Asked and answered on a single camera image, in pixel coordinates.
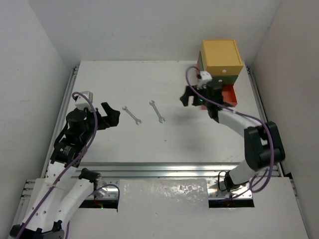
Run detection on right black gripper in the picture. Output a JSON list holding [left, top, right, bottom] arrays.
[[180, 84, 211, 107]]

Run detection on silver open-end wrench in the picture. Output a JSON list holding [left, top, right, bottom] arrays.
[[122, 106, 142, 125]]

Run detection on green drawer box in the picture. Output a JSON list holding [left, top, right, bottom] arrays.
[[197, 52, 238, 85]]

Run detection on silver combination wrench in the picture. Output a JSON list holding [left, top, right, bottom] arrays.
[[149, 101, 165, 123]]

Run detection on red drawer box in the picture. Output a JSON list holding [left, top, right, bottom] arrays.
[[196, 62, 239, 110]]

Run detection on yellow drawer box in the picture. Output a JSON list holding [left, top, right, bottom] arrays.
[[200, 39, 243, 76]]

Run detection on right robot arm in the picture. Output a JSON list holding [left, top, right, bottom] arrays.
[[180, 81, 286, 192]]

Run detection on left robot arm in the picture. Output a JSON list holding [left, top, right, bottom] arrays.
[[9, 102, 120, 239]]

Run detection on white front cover panel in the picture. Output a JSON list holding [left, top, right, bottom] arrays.
[[68, 177, 308, 239]]

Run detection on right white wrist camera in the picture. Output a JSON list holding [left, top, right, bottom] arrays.
[[197, 71, 212, 89]]

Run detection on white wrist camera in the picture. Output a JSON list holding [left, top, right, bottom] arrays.
[[197, 71, 212, 89], [72, 91, 93, 111]]

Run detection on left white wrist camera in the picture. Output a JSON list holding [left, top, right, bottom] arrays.
[[72, 91, 93, 111]]

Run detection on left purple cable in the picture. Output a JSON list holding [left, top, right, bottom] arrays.
[[14, 92, 120, 239]]

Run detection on purple cable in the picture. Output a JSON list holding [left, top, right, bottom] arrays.
[[14, 92, 120, 239], [185, 66, 276, 200]]

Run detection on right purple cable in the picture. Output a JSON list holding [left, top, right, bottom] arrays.
[[185, 66, 276, 200]]

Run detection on aluminium rail frame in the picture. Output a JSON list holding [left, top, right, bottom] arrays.
[[29, 61, 279, 209]]

